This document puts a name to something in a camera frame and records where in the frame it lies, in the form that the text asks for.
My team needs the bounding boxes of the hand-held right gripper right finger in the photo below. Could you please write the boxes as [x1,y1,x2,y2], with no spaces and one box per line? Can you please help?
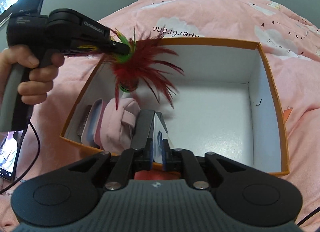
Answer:
[162,139,248,190]

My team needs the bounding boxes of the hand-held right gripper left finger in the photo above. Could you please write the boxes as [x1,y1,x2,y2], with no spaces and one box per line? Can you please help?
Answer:
[67,138,153,190]

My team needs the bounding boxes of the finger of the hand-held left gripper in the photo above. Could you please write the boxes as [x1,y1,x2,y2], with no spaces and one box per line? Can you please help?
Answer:
[64,47,100,57]
[99,38,131,55]

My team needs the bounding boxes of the red feather shuttlecock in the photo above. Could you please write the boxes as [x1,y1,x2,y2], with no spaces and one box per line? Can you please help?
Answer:
[66,28,185,111]

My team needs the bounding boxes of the pink fabric pouch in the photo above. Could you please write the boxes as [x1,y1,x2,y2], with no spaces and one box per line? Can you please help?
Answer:
[94,97,140,155]

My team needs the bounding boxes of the orange cardboard box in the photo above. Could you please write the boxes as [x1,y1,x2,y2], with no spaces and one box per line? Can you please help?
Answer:
[59,38,290,178]

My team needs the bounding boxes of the pink and grey case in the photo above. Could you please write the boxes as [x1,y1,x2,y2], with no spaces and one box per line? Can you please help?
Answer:
[80,98,105,145]

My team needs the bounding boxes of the person's left hand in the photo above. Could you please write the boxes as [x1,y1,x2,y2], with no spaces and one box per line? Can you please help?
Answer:
[0,47,65,104]

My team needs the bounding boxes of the pink printed blanket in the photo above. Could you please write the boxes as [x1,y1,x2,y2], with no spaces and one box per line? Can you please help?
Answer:
[0,0,320,232]

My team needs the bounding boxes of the smartphone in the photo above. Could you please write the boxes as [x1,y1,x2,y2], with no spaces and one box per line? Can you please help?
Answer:
[0,130,24,181]

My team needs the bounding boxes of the black cable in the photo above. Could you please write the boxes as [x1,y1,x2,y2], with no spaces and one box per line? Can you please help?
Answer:
[0,121,42,195]
[296,206,320,225]

